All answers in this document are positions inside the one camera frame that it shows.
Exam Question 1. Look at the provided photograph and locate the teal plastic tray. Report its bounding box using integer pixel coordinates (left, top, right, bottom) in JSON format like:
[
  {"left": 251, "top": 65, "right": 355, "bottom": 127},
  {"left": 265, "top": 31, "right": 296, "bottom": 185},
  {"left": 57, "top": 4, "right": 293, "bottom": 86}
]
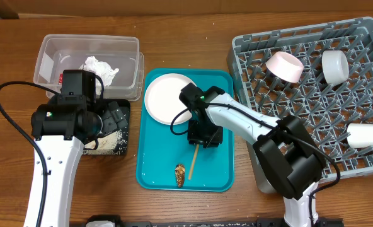
[{"left": 135, "top": 67, "right": 236, "bottom": 193}]

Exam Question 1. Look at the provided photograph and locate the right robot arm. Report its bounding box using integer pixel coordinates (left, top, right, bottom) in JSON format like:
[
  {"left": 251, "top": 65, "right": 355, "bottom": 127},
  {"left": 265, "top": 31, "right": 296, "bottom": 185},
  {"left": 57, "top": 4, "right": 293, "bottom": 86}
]
[{"left": 179, "top": 83, "right": 326, "bottom": 226}]

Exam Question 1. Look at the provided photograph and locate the black food waste tray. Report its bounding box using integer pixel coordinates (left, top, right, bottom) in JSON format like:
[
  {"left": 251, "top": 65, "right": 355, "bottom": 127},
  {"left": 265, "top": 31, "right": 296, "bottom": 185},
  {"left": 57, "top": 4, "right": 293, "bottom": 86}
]
[{"left": 47, "top": 98, "right": 132, "bottom": 156}]

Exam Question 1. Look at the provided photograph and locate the pile of white rice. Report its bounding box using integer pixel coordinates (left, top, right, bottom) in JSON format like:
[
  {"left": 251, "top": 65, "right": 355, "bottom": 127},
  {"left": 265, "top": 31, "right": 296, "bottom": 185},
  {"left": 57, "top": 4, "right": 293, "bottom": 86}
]
[{"left": 83, "top": 130, "right": 129, "bottom": 155}]

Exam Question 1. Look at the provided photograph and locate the large pink plate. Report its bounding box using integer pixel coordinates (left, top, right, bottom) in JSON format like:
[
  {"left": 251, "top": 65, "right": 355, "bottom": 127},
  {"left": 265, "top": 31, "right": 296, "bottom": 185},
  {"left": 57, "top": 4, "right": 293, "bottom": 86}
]
[{"left": 144, "top": 73, "right": 195, "bottom": 125}]

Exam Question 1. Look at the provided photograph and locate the grey green bowl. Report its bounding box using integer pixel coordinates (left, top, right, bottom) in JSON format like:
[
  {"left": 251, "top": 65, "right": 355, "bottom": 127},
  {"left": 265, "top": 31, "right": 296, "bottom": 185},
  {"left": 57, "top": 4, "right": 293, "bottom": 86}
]
[{"left": 321, "top": 50, "right": 349, "bottom": 86}]

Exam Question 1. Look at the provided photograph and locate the grey dish rack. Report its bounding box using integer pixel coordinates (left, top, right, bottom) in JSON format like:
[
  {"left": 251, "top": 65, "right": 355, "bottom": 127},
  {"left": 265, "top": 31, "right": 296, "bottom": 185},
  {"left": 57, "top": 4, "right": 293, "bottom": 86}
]
[{"left": 227, "top": 17, "right": 373, "bottom": 183}]

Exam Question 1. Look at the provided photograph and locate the small white cup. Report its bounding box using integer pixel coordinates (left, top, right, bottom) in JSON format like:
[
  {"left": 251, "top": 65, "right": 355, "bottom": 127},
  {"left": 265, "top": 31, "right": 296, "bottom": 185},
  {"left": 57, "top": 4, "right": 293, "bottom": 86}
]
[{"left": 347, "top": 123, "right": 373, "bottom": 149}]

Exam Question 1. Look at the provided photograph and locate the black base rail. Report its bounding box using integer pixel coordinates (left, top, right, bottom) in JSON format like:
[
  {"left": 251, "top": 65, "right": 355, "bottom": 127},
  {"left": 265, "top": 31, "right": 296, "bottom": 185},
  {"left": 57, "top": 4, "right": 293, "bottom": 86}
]
[{"left": 85, "top": 214, "right": 345, "bottom": 227}]

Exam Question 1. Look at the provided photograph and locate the silver red foil wrapper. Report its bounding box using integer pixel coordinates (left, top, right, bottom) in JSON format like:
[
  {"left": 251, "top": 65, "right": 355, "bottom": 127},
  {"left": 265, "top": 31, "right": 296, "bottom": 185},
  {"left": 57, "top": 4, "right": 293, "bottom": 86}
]
[{"left": 58, "top": 74, "right": 63, "bottom": 84}]

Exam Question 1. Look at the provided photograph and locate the clear plastic bin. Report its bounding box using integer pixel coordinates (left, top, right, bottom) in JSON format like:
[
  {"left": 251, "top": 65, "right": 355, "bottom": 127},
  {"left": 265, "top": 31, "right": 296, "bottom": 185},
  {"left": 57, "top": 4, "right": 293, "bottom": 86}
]
[{"left": 33, "top": 34, "right": 144, "bottom": 101}]

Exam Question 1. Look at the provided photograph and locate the white napkin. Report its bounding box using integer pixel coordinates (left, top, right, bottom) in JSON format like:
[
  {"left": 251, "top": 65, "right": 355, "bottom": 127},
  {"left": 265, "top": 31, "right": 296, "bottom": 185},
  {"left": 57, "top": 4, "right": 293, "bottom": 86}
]
[{"left": 79, "top": 56, "right": 119, "bottom": 86}]

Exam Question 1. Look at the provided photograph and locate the pink bowl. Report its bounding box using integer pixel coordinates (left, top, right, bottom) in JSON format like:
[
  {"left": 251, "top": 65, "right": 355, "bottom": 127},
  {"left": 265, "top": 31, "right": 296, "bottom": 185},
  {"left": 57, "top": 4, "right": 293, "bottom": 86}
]
[{"left": 265, "top": 51, "right": 304, "bottom": 83}]

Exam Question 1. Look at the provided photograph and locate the brown food scrap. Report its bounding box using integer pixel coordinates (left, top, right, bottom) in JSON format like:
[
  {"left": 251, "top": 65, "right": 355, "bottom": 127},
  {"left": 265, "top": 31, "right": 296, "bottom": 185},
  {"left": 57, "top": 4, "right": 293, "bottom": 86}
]
[{"left": 175, "top": 163, "right": 185, "bottom": 188}]

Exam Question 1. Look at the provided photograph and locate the wooden chopstick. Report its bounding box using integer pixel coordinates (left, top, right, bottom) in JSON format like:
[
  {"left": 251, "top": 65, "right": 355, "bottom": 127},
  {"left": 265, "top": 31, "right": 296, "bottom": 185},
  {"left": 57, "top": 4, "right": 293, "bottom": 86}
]
[{"left": 188, "top": 144, "right": 200, "bottom": 180}]

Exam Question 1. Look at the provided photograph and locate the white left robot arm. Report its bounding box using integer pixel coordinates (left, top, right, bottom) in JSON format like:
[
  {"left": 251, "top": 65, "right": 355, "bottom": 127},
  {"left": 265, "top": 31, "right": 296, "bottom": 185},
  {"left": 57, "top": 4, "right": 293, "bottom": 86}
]
[{"left": 24, "top": 69, "right": 126, "bottom": 226}]

